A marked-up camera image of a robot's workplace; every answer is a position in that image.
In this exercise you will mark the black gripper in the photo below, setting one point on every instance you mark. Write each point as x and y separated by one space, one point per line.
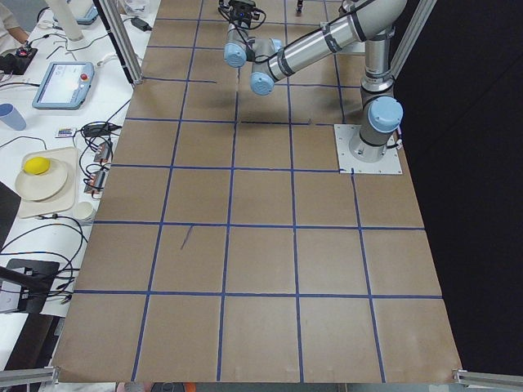
241 15

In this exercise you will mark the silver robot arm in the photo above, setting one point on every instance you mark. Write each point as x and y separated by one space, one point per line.
368 22

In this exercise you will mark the black box with red button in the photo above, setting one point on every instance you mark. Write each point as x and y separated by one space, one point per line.
17 63

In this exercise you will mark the black power adapter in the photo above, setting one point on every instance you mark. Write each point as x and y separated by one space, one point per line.
141 24

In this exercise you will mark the blue teach pendant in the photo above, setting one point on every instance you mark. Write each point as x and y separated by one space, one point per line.
85 13
64 86

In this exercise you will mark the white cylinder tube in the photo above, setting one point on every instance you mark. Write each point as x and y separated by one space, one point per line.
65 17

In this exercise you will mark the upper small circuit board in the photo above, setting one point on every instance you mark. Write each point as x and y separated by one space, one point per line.
104 152

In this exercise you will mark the small circuit board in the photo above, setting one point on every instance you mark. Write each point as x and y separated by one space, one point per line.
95 183
104 152

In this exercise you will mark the small colourful card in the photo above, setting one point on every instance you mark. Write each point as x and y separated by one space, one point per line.
66 132

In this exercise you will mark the lower small circuit board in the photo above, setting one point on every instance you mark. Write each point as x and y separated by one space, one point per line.
95 183

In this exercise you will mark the white paper cup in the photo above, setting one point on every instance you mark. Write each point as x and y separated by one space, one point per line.
84 213

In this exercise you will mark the light blue plastic cup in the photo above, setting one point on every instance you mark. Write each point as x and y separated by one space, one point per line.
11 117

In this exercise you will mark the yellow lemon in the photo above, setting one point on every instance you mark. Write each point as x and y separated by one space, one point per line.
37 165

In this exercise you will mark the beige rectangular tray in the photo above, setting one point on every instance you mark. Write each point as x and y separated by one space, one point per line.
66 197

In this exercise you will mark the beige round plate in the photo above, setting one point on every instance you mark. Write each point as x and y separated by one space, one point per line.
35 188

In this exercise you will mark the black device on table edge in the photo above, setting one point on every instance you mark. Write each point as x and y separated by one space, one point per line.
26 285

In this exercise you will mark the aluminium frame post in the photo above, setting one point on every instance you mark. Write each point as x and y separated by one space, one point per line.
114 26

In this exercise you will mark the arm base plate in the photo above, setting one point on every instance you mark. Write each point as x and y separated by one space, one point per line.
356 157

